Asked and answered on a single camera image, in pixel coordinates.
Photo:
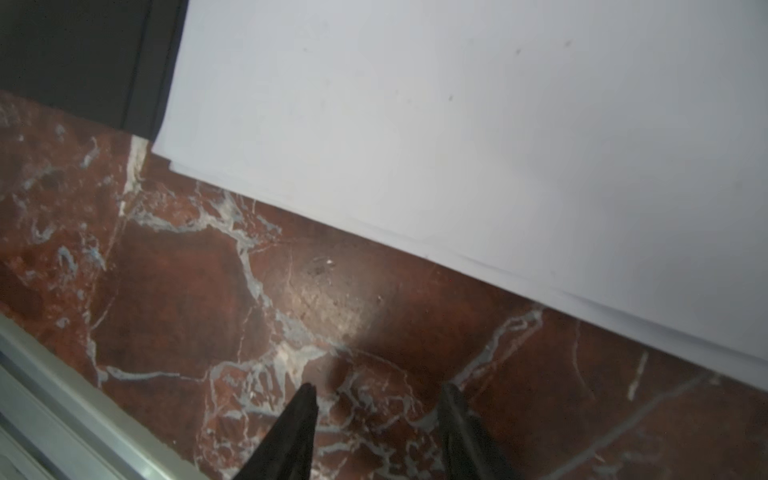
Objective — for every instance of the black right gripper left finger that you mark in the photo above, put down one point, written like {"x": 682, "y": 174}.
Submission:
{"x": 286, "y": 452}

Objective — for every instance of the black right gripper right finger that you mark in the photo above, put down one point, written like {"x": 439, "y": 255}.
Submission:
{"x": 468, "y": 449}

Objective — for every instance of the printed paper stack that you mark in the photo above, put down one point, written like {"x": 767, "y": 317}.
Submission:
{"x": 605, "y": 158}

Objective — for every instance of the black file folder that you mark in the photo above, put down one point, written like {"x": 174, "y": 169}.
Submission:
{"x": 111, "y": 62}

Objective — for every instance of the aluminium frame rails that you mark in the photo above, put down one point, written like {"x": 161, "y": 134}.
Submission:
{"x": 56, "y": 425}

